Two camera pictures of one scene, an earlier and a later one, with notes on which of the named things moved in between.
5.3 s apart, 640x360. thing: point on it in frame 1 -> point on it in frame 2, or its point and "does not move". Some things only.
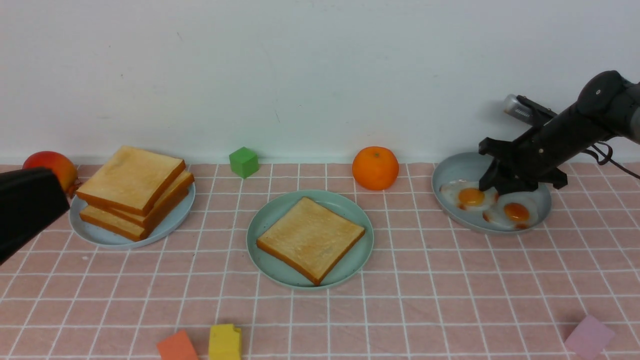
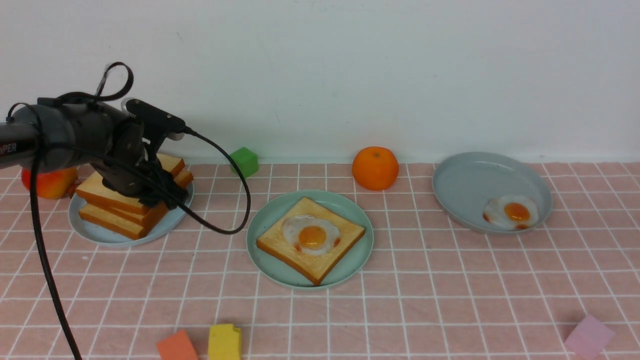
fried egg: (466, 195) -> (314, 237)
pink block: (590, 338) does not move
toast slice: (311, 238) does not move
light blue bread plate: (96, 234) does not move
